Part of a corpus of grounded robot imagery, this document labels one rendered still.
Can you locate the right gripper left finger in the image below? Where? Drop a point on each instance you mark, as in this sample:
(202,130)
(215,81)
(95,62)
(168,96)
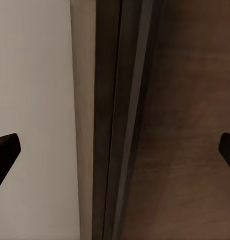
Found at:
(9,150)

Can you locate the cabinet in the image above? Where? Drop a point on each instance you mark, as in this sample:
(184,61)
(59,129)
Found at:
(151,85)

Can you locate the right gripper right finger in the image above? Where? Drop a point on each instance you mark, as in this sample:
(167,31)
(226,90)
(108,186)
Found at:
(224,147)

